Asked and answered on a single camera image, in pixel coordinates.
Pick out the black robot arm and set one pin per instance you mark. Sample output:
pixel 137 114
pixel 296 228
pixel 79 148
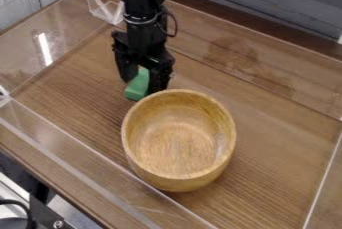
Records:
pixel 146 8

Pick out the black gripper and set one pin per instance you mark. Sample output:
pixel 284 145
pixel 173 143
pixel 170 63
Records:
pixel 141 47

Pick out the brown wooden bowl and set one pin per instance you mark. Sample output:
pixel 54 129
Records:
pixel 179 137

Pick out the clear acrylic corner bracket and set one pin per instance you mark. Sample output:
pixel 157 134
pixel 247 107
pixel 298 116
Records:
pixel 109 11

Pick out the green rectangular block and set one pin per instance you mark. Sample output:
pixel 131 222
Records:
pixel 138 85

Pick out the black metal bracket with screw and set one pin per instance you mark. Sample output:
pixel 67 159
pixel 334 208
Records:
pixel 46 218

